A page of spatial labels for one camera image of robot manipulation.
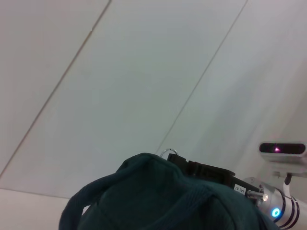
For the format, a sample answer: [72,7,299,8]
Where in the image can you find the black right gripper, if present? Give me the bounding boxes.
[166,153,259,205]

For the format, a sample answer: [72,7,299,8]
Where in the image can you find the dark teal insulated lunch bag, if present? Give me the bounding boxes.
[59,148,287,230]

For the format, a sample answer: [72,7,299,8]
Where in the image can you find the right arm cable with plug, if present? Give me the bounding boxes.
[246,189,269,205]

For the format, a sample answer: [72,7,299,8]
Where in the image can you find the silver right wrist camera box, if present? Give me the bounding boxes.
[258,141,307,185]

